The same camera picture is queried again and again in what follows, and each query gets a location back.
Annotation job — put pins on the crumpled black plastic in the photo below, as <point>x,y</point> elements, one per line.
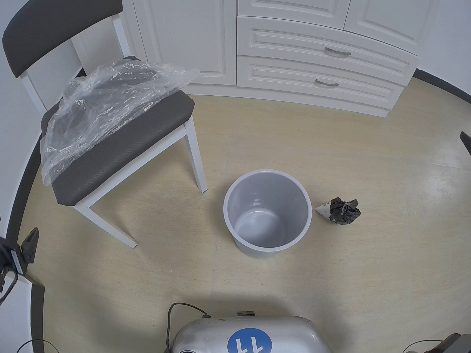
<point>344,213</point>

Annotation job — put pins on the white chair grey cushions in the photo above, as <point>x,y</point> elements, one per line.
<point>121,131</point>

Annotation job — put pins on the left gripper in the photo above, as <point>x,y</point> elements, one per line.
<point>16,259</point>

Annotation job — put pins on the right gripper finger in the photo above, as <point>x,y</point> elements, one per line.
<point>467,139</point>

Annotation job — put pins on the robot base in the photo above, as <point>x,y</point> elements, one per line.
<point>220,333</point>

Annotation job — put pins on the crumpled white paper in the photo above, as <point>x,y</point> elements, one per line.
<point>323,209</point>

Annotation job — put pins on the clear plastic bag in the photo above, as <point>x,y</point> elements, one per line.
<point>110,97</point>

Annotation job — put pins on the white trash bin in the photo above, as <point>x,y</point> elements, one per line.
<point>265,249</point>

